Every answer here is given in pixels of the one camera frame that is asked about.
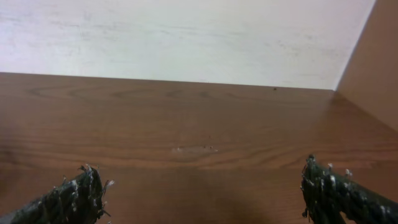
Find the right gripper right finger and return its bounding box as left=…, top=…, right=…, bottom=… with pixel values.
left=300, top=154, right=397, bottom=224

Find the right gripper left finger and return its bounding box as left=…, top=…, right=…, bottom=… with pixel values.
left=1, top=165, right=114, bottom=224

